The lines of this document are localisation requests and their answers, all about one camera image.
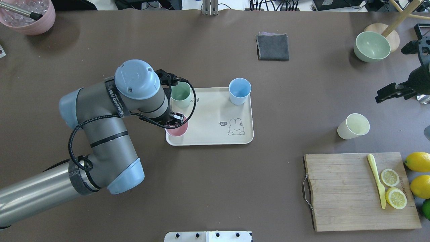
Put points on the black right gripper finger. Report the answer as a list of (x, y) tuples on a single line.
[(392, 90)]

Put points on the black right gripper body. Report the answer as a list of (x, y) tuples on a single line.
[(420, 79)]

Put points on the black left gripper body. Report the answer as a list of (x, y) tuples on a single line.
[(167, 118)]

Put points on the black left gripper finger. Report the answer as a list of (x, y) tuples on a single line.
[(178, 117)]

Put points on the pink plastic cup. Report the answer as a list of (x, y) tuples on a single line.
[(179, 131)]

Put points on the green plastic cup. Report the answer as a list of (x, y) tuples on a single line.
[(181, 94)]

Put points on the cream plastic cup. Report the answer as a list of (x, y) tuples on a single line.
[(353, 126)]

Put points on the blue plastic cup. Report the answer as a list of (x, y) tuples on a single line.
[(239, 89)]

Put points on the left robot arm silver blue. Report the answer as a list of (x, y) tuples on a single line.
[(101, 153)]

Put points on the cream plastic tray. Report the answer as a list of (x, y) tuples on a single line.
[(215, 120)]

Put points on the green bowl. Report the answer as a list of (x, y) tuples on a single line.
[(371, 47)]

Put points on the wooden mug tree stand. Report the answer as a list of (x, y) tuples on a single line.
[(389, 32)]

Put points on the yellow plastic knife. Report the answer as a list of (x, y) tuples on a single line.
[(380, 187)]

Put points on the yellow lemon left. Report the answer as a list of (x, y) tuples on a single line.
[(418, 162)]

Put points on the yellow lemon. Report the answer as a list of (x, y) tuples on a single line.
[(420, 186), (418, 162)]

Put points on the lemon slice left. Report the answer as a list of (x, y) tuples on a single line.
[(390, 177)]

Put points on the lemon slice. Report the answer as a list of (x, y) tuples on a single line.
[(390, 177), (396, 198)]

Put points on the yellow lemon middle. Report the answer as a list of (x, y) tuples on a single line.
[(420, 186)]

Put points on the lemon slice right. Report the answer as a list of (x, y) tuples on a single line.
[(396, 198)]

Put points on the dark grey folded cloth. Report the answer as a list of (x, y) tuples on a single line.
[(272, 47)]

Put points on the wooden cutting board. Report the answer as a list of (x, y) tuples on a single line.
[(344, 195)]

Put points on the green lime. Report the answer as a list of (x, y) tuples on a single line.
[(425, 208)]

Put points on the metal ice scoop tube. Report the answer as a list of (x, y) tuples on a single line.
[(32, 15)]

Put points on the pink bowl with ice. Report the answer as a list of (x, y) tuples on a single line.
[(26, 25)]

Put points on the aluminium frame post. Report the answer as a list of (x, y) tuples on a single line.
[(210, 7)]

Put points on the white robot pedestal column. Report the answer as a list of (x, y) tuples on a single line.
[(209, 236)]

